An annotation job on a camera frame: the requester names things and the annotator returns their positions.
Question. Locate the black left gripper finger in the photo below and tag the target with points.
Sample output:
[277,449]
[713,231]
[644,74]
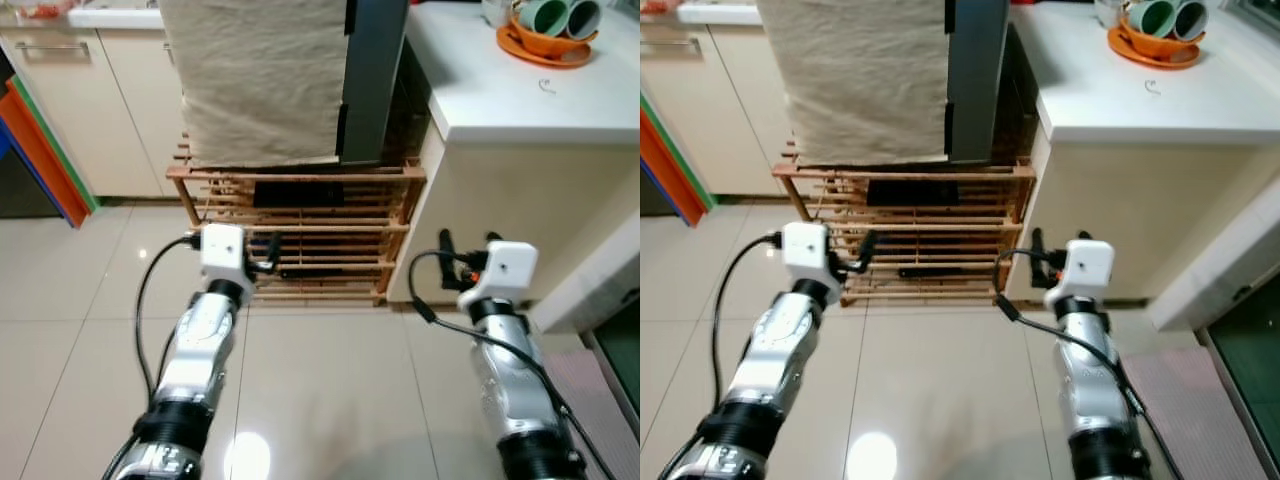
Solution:
[871,241]
[274,245]

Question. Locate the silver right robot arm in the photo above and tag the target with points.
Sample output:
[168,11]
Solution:
[510,380]
[1090,380]

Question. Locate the dark grey mini fridge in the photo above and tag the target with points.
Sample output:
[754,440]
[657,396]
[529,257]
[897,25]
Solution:
[978,80]
[375,80]

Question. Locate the black box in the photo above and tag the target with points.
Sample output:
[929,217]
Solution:
[910,193]
[300,194]

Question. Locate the wooden slatted rack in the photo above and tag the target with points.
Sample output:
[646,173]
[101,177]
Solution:
[830,173]
[230,173]

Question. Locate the white stone ledge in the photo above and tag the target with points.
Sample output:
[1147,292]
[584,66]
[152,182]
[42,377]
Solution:
[1220,270]
[590,275]

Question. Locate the white kitchen counter unit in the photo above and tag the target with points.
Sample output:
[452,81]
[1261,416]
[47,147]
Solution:
[520,110]
[1130,110]

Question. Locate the beige cloth cover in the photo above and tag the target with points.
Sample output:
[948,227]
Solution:
[260,80]
[850,80]

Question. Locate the dark glass door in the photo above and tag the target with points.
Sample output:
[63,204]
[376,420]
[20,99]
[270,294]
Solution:
[625,350]
[1250,370]

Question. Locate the orange plate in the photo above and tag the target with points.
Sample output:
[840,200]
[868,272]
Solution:
[1150,56]
[545,56]

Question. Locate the orange green blue board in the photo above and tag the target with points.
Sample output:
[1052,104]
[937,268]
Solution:
[40,160]
[670,170]

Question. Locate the grey floor mat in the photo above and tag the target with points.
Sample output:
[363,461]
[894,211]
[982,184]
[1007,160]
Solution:
[1190,420]
[590,420]

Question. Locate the beige kitchen cabinet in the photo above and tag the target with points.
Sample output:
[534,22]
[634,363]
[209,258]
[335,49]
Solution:
[120,110]

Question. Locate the clear glass cup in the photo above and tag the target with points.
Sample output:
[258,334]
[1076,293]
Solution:
[1108,10]
[495,10]

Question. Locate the clear container with red food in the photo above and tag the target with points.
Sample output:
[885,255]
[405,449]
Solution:
[45,7]
[655,6]

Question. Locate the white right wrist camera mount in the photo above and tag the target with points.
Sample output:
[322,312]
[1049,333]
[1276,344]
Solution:
[1088,265]
[505,270]

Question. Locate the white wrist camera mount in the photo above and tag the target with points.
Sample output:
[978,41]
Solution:
[1088,265]
[805,250]
[222,250]
[505,270]

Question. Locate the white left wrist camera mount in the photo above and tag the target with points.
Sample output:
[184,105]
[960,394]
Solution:
[805,250]
[222,250]

